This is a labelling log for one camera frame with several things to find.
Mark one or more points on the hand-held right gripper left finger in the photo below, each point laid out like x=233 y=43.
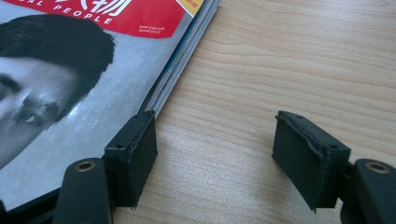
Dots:
x=130 y=161

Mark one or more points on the stack of magazines underneath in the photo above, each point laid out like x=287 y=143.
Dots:
x=183 y=56

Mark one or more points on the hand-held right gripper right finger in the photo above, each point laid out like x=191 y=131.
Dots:
x=306 y=161

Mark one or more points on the magazine with face cover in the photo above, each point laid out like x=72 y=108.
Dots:
x=102 y=81

